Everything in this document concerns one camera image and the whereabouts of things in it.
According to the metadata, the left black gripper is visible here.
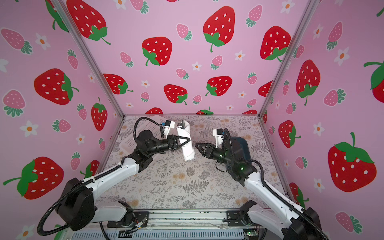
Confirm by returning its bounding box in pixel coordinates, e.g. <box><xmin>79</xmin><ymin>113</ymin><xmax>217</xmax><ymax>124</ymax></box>
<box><xmin>146</xmin><ymin>137</ymin><xmax>189</xmax><ymax>158</ymax></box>

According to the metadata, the white paper napkin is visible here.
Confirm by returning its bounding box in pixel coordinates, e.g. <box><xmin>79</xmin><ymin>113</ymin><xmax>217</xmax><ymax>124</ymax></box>
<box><xmin>177</xmin><ymin>119</ymin><xmax>195</xmax><ymax>161</ymax></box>

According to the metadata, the silver table knife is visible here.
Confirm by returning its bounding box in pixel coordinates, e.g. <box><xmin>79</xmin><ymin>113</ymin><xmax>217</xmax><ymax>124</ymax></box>
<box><xmin>180</xmin><ymin>119</ymin><xmax>186</xmax><ymax>129</ymax></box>

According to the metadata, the dark teal plastic bin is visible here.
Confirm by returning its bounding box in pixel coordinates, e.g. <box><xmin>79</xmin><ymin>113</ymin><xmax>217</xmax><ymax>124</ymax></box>
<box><xmin>231</xmin><ymin>137</ymin><xmax>252</xmax><ymax>171</ymax></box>

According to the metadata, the white plastic mesh basket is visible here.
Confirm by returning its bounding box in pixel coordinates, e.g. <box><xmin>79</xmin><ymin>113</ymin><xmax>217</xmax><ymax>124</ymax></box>
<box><xmin>118</xmin><ymin>116</ymin><xmax>161</xmax><ymax>155</ymax></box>

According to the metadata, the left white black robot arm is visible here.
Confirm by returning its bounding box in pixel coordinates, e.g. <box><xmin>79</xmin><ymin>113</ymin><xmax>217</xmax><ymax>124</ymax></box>
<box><xmin>37</xmin><ymin>117</ymin><xmax>193</xmax><ymax>236</ymax></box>

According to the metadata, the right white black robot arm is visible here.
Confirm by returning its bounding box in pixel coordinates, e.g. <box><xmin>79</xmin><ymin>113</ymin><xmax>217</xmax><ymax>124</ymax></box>
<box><xmin>195</xmin><ymin>128</ymin><xmax>328</xmax><ymax>240</ymax></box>

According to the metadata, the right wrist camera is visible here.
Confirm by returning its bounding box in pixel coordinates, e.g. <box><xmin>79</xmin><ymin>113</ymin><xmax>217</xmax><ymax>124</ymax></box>
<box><xmin>213</xmin><ymin>129</ymin><xmax>225</xmax><ymax>148</ymax></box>

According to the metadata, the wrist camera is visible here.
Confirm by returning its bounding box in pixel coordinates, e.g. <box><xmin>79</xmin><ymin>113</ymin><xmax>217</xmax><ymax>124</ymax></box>
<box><xmin>160</xmin><ymin>120</ymin><xmax>176</xmax><ymax>138</ymax></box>
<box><xmin>213</xmin><ymin>129</ymin><xmax>225</xmax><ymax>148</ymax></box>

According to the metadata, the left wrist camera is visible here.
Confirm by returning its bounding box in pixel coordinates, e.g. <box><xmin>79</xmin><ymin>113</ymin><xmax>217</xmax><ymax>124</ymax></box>
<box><xmin>160</xmin><ymin>120</ymin><xmax>176</xmax><ymax>138</ymax></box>

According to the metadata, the aluminium frame rail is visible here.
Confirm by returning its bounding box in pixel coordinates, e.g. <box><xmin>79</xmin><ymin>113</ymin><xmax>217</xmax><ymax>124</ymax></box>
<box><xmin>64</xmin><ymin>208</ymin><xmax>313</xmax><ymax>240</ymax></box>

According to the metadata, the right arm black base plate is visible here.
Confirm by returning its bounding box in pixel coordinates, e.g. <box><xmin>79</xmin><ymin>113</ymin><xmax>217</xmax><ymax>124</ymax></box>
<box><xmin>223</xmin><ymin>210</ymin><xmax>261</xmax><ymax>227</ymax></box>

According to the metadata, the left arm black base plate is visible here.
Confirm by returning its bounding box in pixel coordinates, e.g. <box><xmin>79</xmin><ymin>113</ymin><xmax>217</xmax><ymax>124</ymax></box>
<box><xmin>107</xmin><ymin>211</ymin><xmax>150</xmax><ymax>229</ymax></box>

